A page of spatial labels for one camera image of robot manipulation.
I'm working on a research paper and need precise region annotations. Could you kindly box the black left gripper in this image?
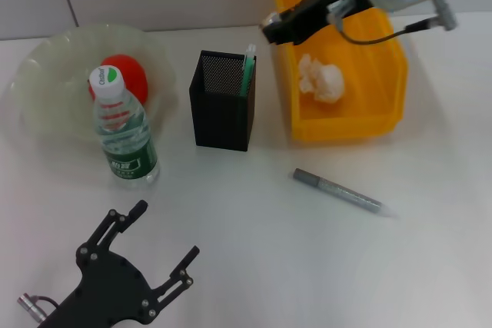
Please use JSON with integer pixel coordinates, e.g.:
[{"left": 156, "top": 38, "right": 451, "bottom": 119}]
[{"left": 37, "top": 200, "right": 201, "bottom": 328}]

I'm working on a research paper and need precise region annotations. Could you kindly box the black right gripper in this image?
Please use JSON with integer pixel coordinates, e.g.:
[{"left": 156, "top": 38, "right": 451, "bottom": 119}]
[{"left": 261, "top": 0, "right": 371, "bottom": 47}]

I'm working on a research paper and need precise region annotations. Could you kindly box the mint green pen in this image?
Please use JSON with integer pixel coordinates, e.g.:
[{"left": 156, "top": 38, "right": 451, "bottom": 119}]
[{"left": 238, "top": 43, "right": 258, "bottom": 97}]

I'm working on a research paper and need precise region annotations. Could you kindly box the white paper ball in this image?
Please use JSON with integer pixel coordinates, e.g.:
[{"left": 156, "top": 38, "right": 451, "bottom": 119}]
[{"left": 298, "top": 53, "right": 346, "bottom": 105}]

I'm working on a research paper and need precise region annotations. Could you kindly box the clear green-label water bottle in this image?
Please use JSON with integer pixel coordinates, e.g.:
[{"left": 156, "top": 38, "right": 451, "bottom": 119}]
[{"left": 88, "top": 65, "right": 161, "bottom": 191}]

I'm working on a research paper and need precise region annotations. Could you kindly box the red-orange fruit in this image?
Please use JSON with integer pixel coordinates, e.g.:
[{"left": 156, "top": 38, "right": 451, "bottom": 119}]
[{"left": 87, "top": 54, "right": 149, "bottom": 105}]

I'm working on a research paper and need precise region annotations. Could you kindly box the grey marker pen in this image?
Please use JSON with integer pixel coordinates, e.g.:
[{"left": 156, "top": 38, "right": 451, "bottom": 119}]
[{"left": 292, "top": 167, "right": 401, "bottom": 221}]

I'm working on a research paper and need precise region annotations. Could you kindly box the black mesh pen holder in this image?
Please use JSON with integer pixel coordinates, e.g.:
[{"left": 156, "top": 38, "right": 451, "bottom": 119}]
[{"left": 188, "top": 49, "right": 258, "bottom": 152}]

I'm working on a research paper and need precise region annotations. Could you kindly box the pale green glass fruit plate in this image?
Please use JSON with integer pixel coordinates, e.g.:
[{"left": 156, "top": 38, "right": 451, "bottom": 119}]
[{"left": 8, "top": 23, "right": 181, "bottom": 144}]

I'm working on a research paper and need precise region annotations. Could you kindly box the silver right wrist connector plug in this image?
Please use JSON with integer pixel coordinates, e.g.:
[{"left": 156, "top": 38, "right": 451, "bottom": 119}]
[{"left": 325, "top": 0, "right": 357, "bottom": 25}]

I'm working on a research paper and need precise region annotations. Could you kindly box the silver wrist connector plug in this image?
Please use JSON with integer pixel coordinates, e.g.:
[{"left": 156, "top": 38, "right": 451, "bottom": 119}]
[
  {"left": 16, "top": 292, "right": 51, "bottom": 320},
  {"left": 325, "top": 0, "right": 357, "bottom": 25}
]

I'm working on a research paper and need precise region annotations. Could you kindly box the yellow plastic bin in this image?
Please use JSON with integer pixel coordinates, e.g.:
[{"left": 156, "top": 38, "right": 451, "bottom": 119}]
[{"left": 271, "top": 0, "right": 409, "bottom": 147}]

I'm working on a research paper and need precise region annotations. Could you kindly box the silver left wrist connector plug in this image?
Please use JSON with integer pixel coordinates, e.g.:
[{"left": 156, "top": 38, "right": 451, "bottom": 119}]
[{"left": 16, "top": 292, "right": 51, "bottom": 320}]

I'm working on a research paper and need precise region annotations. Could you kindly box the thin right gripper cable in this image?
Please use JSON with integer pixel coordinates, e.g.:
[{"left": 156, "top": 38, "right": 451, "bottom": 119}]
[{"left": 336, "top": 16, "right": 439, "bottom": 45}]

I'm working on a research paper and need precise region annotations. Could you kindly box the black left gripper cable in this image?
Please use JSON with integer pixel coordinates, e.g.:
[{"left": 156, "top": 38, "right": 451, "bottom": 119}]
[{"left": 33, "top": 295, "right": 61, "bottom": 310}]

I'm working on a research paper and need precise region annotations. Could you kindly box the silver right arm cable plug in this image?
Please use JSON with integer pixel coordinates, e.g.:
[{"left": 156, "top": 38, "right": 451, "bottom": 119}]
[{"left": 430, "top": 0, "right": 459, "bottom": 32}]

